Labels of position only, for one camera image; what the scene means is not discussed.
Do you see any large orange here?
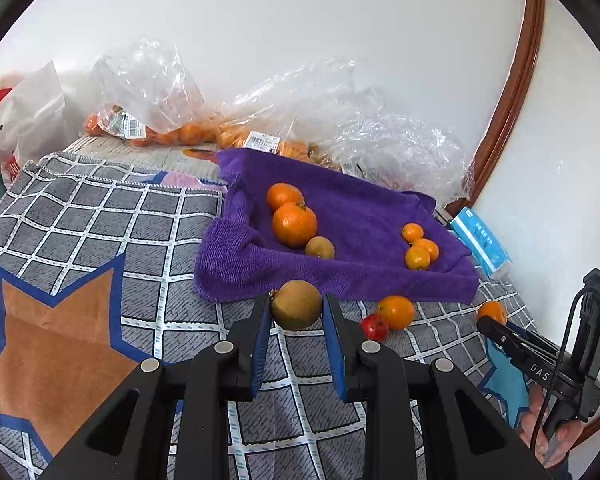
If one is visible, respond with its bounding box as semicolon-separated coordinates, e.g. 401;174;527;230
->
272;203;317;248
476;301;507;325

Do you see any small brown-yellow fruit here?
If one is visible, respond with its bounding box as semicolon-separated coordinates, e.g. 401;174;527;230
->
271;280;322;330

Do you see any medium orange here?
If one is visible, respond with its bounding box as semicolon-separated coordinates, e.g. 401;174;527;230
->
404;245;431;271

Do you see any orange with stem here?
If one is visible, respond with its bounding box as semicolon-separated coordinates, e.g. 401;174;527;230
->
413;237;440;262

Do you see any small yellow-green fruit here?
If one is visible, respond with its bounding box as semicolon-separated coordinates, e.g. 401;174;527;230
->
304;236;336;260

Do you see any right hand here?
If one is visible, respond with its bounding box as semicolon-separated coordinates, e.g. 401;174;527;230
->
517;383;586;470

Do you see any small red fruit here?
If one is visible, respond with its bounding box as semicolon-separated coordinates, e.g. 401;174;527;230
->
361;314;390;342

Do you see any blue tissue pack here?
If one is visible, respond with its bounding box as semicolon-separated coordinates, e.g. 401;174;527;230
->
451;207;512;280

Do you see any purple towel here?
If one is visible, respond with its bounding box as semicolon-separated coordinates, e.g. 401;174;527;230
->
194;148;478;304

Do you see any clear plastic bag right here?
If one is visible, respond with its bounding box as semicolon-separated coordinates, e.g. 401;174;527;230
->
326;113;474;206

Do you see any clear plastic bag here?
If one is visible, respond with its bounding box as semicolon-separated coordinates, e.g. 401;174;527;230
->
216;58;382;170
326;113;474;206

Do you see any plastic bag of tangerines left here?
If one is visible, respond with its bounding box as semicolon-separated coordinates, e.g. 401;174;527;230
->
83;38;220;146

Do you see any white plastic bag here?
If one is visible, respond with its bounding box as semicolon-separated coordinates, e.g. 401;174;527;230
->
0;62;80;166

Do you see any clear plastic bag centre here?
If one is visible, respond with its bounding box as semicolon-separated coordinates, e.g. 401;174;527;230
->
216;58;382;170

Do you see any black cable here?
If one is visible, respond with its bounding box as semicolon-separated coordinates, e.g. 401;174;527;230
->
528;286;594;453

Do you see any brown wooden frame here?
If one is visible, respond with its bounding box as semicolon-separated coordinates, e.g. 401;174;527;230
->
445;0;545;216

